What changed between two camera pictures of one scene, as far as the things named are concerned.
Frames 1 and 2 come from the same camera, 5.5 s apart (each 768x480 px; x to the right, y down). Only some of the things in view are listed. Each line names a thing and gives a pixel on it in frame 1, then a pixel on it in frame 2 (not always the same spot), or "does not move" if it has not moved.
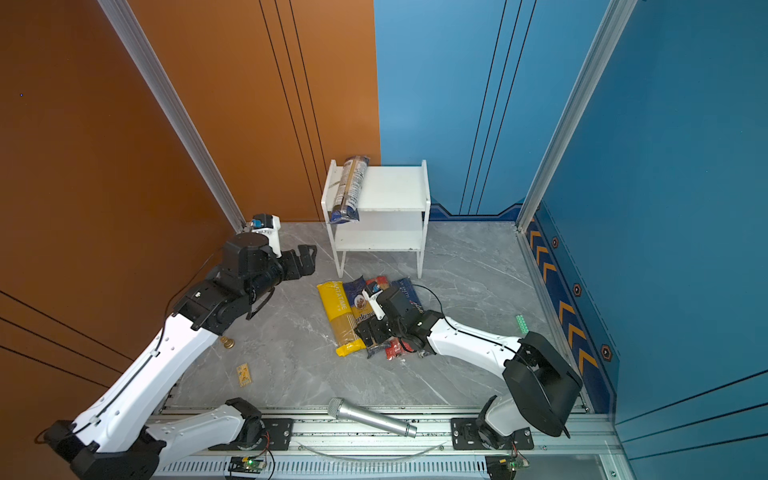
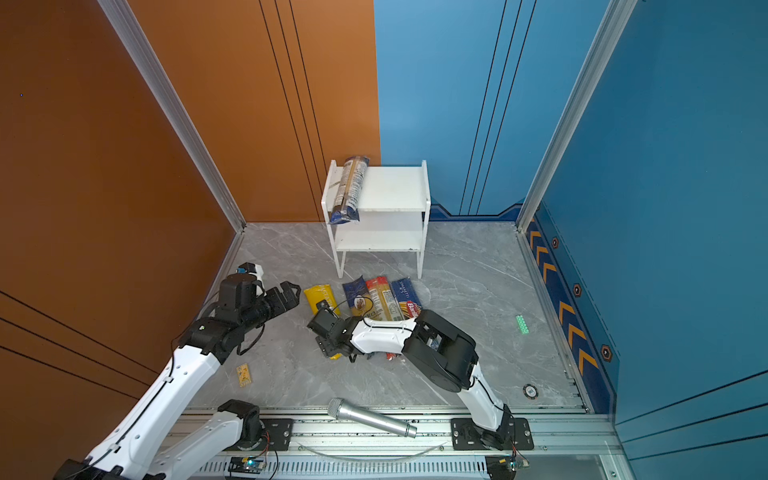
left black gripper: (308, 263) → (280, 305)
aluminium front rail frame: (325, 448) does not move
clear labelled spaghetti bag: (346, 207) does not move
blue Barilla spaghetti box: (406, 286) does not move
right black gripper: (373, 325) → (325, 347)
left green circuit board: (243, 464) does not move
